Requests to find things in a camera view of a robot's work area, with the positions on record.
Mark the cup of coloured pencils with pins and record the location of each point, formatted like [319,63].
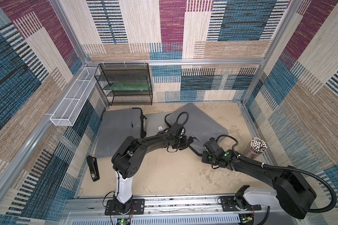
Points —
[256,147]

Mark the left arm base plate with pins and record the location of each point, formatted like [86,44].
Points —
[135,206]

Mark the white wire mesh basket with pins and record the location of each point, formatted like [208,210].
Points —
[72,104]

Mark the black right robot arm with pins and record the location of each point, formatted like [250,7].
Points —
[294,194]

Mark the green board on shelf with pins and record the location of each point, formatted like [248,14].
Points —
[128,86]

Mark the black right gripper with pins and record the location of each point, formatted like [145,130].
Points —
[207,146]

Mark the grey laptop bag with handles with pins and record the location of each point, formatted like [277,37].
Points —
[200,127]

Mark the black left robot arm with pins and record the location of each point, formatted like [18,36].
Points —
[129,157]

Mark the black tool at left wall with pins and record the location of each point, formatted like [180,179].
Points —
[93,167]

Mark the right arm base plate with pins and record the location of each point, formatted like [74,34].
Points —
[233,203]

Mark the grey zippered laptop sleeve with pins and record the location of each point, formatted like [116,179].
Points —
[116,126]

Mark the black wire mesh shelf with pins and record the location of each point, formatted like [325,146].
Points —
[109,73]

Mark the silver Apple laptop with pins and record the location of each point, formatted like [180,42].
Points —
[155,122]

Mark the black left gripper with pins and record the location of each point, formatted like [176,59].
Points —
[186,141]

